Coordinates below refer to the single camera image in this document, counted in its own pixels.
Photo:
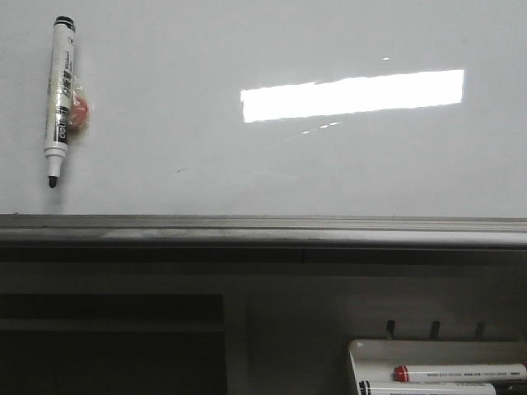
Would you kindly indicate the white black whiteboard marker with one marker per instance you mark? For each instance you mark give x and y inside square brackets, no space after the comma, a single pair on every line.
[60,97]

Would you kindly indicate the white whiteboard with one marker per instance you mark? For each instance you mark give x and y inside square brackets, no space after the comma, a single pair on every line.
[331,108]

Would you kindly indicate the grey aluminium whiteboard ledge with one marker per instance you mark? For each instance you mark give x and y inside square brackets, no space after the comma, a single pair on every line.
[55,238]

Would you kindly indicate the white marker tray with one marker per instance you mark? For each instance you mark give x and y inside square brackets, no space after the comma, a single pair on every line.
[375,360]

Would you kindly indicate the red round magnet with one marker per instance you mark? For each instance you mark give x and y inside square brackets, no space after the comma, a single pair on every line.
[79,114]

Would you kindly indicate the black capped white marker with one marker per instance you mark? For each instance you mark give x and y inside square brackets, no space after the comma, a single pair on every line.
[396,388]

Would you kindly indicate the red capped white marker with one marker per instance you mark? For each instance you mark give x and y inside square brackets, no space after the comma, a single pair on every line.
[478,373]

